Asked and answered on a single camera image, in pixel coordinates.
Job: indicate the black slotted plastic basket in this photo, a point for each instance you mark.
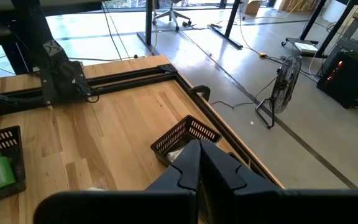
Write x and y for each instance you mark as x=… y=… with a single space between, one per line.
x=179 y=133
x=14 y=140

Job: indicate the black rolling stand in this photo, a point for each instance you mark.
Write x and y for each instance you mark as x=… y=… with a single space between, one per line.
x=313 y=19

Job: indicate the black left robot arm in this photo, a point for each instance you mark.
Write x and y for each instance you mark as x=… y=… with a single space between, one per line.
x=57 y=71

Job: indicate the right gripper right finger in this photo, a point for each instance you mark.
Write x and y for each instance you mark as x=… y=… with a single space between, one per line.
x=219 y=180

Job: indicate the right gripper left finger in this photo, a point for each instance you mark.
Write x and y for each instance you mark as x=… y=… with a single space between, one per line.
x=188 y=174

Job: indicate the brown cardboard box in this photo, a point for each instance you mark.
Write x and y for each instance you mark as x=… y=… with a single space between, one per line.
x=252 y=6

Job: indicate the white office chair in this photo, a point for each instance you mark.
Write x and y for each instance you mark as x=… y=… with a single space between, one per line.
x=172 y=14

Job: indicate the black floor fan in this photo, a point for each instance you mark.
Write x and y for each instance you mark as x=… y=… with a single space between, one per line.
x=283 y=87

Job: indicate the black table clamp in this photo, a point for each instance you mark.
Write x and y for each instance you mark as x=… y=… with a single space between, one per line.
x=200 y=91

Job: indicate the black table leg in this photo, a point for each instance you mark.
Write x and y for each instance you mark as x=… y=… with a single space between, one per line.
x=148 y=21
x=232 y=18

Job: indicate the vanity pack cotton swab bag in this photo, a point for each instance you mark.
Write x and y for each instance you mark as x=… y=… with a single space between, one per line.
x=175 y=154

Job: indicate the black computer tower with LEDs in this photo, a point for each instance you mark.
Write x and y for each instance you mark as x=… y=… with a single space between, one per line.
x=350 y=74

